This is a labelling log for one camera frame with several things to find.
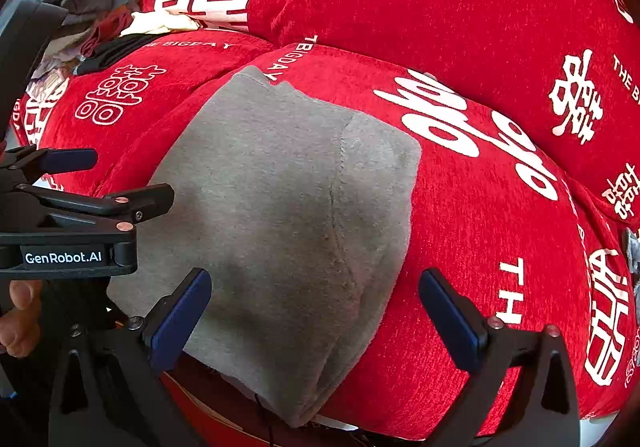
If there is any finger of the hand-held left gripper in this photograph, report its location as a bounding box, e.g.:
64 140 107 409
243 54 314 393
0 146 99 178
0 183 176 233

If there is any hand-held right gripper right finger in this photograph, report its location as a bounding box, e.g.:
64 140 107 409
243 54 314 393
419 268 581 447

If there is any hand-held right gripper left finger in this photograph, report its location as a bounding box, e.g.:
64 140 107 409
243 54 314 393
47 268 213 447

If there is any grey knit sweater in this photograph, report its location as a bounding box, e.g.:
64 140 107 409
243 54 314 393
106 66 423 429

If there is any person's left hand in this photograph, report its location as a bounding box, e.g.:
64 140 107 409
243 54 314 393
0 279 45 359

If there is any pale crumpled cloth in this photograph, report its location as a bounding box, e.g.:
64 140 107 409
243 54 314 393
27 24 88 98

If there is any black cloth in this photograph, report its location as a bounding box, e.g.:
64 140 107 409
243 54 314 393
74 33 153 76

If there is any dark red cloth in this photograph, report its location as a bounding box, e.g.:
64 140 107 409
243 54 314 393
79 7 135 58

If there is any cream cloth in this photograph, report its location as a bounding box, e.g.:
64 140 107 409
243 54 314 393
119 9 188 38

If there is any small grey crumpled cloth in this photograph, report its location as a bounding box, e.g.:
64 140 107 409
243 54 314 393
622 227 640 288

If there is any red printed sofa cover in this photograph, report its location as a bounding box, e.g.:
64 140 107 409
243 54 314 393
10 0 640 443

